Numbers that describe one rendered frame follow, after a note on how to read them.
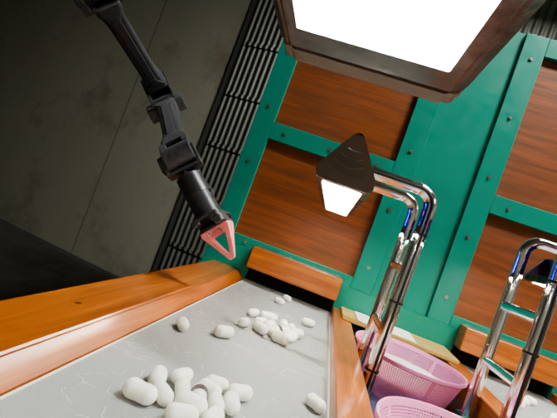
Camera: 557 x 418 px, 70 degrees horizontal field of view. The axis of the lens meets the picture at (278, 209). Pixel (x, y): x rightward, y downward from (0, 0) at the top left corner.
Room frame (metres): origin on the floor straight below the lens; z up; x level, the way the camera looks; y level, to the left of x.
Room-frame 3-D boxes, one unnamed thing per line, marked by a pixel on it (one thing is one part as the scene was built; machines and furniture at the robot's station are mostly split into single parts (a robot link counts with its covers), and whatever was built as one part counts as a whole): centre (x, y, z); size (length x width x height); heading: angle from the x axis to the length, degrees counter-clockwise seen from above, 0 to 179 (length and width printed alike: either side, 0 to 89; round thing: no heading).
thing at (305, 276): (1.28, -0.12, 0.83); 0.30 x 0.06 x 0.07; 82
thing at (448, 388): (0.96, -0.41, 0.72); 0.27 x 0.27 x 0.10
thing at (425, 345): (1.18, -0.45, 0.77); 0.33 x 0.15 x 0.01; 82
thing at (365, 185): (0.83, -0.11, 1.08); 0.62 x 0.08 x 0.07; 172
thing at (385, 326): (0.82, -0.19, 0.90); 0.20 x 0.19 x 0.45; 172
